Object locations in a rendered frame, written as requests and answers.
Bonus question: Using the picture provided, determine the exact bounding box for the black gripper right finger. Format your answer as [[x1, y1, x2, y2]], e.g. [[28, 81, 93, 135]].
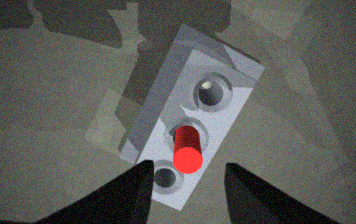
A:
[[225, 163, 340, 224]]

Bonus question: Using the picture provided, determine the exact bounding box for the red peg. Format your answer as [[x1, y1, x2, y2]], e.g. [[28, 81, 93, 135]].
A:
[[173, 125, 203, 174]]

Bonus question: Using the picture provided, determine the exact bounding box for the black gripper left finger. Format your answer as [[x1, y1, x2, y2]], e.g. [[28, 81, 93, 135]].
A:
[[0, 160, 154, 224]]

